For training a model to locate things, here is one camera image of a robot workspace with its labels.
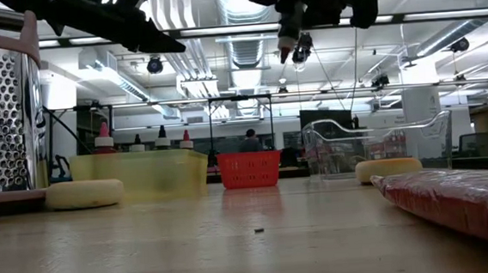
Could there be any black ceiling camera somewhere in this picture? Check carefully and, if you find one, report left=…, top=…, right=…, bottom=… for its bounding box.
left=145, top=55, right=166, bottom=76
left=290, top=31, right=315, bottom=65

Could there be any plastic-wrapped red meat pack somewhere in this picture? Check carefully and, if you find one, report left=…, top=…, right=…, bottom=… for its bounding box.
left=369, top=165, right=488, bottom=263

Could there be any silver ceiling duct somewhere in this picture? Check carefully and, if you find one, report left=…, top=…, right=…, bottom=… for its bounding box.
left=212, top=0, right=284, bottom=122

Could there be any person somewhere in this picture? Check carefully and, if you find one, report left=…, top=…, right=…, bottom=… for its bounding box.
left=238, top=128, right=263, bottom=154

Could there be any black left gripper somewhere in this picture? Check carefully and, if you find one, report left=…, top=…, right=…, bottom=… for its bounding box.
left=44, top=0, right=186, bottom=63

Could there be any clear plastic bin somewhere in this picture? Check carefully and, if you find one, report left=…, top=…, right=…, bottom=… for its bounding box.
left=301, top=109, right=456, bottom=183

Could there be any black workstation frame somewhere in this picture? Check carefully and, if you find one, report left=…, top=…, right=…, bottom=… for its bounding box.
left=207, top=93, right=276, bottom=157

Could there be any red-capped small bottle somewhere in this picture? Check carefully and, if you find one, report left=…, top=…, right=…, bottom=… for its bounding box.
left=92, top=121, right=116, bottom=155
left=177, top=129, right=195, bottom=150
left=274, top=1, right=311, bottom=65

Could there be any white round pillar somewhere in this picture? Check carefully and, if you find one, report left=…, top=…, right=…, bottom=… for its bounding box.
left=400, top=86, right=445, bottom=161

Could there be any dark mesh office chair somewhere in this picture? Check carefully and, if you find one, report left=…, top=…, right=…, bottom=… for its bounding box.
left=456, top=130, right=488, bottom=160

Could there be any yellow translucent plastic bin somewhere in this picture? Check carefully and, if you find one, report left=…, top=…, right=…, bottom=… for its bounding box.
left=68, top=146, right=211, bottom=205

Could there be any black overhead frame beam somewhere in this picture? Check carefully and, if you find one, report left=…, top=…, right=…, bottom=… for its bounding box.
left=38, top=6, right=488, bottom=49

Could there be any yellow sponge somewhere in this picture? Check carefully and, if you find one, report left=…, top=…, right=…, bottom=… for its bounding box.
left=43, top=178, right=125, bottom=212
left=353, top=156, right=424, bottom=186

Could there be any red plastic basket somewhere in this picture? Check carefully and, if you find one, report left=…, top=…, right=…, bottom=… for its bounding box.
left=215, top=149, right=284, bottom=191

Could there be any black computer monitor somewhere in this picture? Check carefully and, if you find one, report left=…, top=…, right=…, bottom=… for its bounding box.
left=298, top=106, right=356, bottom=150

